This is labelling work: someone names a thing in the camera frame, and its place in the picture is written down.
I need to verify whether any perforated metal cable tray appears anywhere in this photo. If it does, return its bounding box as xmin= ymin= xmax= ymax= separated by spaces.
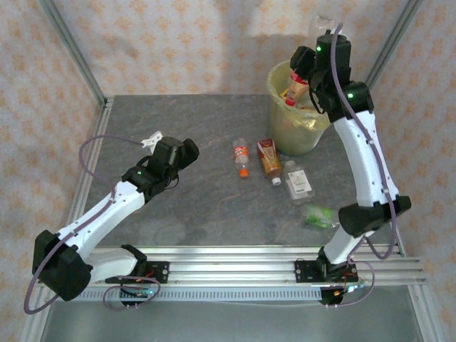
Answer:
xmin=83 ymin=287 xmax=323 ymax=302

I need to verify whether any aluminium frame post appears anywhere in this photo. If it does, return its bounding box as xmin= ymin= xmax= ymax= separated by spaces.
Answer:
xmin=38 ymin=0 xmax=108 ymax=108
xmin=356 ymin=0 xmax=425 ymax=106

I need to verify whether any clear bottle white label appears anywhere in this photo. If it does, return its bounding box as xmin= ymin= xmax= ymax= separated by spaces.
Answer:
xmin=283 ymin=160 xmax=317 ymax=206

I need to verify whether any aluminium mounting rail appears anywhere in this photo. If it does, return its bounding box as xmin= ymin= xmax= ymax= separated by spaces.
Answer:
xmin=37 ymin=244 xmax=428 ymax=286

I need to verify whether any black controller bracket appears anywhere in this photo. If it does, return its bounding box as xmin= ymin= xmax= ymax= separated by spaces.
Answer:
xmin=119 ymin=284 xmax=154 ymax=308
xmin=319 ymin=283 xmax=368 ymax=308

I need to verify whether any purple cable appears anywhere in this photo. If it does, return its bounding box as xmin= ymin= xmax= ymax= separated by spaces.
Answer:
xmin=329 ymin=23 xmax=398 ymax=309
xmin=23 ymin=134 xmax=162 ymax=315

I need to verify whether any aluminium side rail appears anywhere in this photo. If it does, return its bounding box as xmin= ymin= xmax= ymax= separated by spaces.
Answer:
xmin=58 ymin=98 xmax=115 ymax=247
xmin=354 ymin=103 xmax=407 ymax=257

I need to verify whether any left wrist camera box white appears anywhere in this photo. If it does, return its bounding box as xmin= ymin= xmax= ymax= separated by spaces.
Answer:
xmin=139 ymin=131 xmax=164 ymax=147

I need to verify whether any green plastic bottle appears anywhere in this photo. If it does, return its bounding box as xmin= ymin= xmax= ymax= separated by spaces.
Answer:
xmin=302 ymin=205 xmax=340 ymax=229

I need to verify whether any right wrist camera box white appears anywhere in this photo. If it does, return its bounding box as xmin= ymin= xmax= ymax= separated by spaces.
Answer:
xmin=313 ymin=14 xmax=338 ymax=36

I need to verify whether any brown tea bottle red label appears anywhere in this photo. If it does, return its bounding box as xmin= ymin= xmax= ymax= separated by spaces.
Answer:
xmin=256 ymin=138 xmax=283 ymax=186

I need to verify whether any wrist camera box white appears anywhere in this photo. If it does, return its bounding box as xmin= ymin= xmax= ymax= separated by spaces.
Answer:
xmin=139 ymin=131 xmax=164 ymax=147
xmin=313 ymin=14 xmax=338 ymax=36

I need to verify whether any bin with yellow-green liner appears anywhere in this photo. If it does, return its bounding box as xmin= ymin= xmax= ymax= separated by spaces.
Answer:
xmin=266 ymin=59 xmax=331 ymax=157

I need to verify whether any orange juice bottle orange cap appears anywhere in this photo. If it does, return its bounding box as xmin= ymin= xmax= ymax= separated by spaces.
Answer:
xmin=284 ymin=70 xmax=311 ymax=108

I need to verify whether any aluminium frame leg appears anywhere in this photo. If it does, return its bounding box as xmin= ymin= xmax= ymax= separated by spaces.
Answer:
xmin=17 ymin=299 xmax=54 ymax=342
xmin=408 ymin=284 xmax=448 ymax=342

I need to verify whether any red-orange label bottle orange cap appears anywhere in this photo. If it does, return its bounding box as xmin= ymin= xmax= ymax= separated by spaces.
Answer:
xmin=232 ymin=138 xmax=252 ymax=179

